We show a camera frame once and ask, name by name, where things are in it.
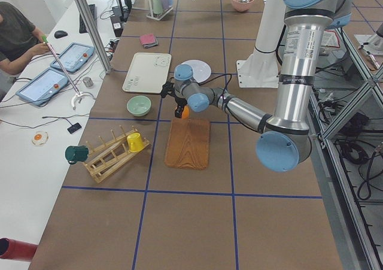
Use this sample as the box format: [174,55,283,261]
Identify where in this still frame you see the pink and grey cloths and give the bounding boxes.
[139,34,159,48]

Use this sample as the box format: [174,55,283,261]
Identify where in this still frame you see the yellow mug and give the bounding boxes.
[127,132,145,153]

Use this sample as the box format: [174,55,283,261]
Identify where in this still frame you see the blue teach pendant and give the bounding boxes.
[59,43,95,74]
[16,68,69,106]

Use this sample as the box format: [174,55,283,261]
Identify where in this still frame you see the metal cylinder weight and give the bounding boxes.
[83,77,94,88]

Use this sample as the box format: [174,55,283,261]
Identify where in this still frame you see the small black device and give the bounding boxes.
[67,123,82,134]

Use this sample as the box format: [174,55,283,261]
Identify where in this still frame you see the aluminium frame post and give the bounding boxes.
[74,0,111,74]

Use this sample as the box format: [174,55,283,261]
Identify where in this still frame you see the white plate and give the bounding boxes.
[182,59,211,83]

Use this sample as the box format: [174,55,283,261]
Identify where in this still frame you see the seated person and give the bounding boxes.
[1,2,50,75]

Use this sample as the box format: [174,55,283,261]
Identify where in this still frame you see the wooden dish rack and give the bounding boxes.
[82,126,150,183]

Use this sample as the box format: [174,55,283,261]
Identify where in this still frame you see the fried egg toy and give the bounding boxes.
[32,131,48,146]

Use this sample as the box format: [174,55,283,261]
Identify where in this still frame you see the purple cup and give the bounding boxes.
[160,0,169,10]

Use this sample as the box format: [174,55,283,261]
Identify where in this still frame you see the near blue teach pendant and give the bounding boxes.
[16,68,69,106]

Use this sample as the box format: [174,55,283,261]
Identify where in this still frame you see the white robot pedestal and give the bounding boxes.
[237,0,286,88]

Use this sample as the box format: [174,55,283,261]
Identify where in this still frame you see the black computer mouse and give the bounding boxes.
[54,30,68,39]

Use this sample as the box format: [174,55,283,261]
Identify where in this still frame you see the far blue teach pendant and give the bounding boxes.
[59,43,95,74]

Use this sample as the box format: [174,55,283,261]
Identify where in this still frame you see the red cylinder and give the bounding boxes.
[1,238,38,262]

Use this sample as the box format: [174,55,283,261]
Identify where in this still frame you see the green cup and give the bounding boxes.
[153,0,163,16]

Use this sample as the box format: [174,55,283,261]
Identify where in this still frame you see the green bowl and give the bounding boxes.
[126,95,151,117]

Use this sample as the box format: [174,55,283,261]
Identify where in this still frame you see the cream bear tray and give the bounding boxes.
[122,52,172,94]

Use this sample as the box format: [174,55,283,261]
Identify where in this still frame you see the pink bowl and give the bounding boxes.
[231,0,255,12]

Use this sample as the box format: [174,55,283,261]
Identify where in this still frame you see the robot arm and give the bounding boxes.
[174,0,352,172]

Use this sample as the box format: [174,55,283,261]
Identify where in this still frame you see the dark green mug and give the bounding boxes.
[65,145,89,165]

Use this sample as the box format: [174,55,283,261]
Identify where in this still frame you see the white cup rack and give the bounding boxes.
[144,0,174,21]

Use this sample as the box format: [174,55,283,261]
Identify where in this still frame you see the reacher grabber stick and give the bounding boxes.
[41,35,96,110]

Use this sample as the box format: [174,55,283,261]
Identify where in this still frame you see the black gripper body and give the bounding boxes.
[174,95,187,110]

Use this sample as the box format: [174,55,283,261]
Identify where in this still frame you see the orange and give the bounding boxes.
[181,105,190,119]

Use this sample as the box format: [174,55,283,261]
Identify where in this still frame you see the wooden cutting board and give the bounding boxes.
[165,119,211,170]

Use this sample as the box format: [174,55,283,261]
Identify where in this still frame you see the black keyboard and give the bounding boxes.
[78,4,97,34]

